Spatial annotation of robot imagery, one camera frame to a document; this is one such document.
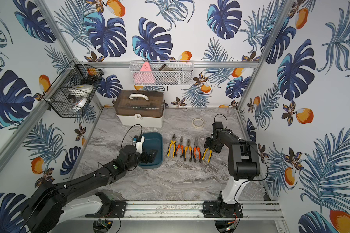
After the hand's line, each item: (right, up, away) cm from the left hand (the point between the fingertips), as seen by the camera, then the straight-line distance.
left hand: (152, 147), depth 82 cm
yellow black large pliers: (+22, -1, +15) cm, 27 cm away
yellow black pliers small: (+36, -6, +12) cm, 39 cm away
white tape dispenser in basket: (-41, +30, -1) cm, 51 cm away
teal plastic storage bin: (-2, +2, +17) cm, 17 cm away
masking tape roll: (+31, +15, +30) cm, 46 cm away
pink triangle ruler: (-5, +43, +8) cm, 44 cm away
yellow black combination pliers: (+12, +2, +18) cm, 22 cm away
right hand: (+36, -2, +15) cm, 39 cm away
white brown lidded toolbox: (-9, +24, +10) cm, 27 cm away
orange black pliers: (+26, -5, +13) cm, 29 cm away
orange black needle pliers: (+17, 0, +16) cm, 23 cm away
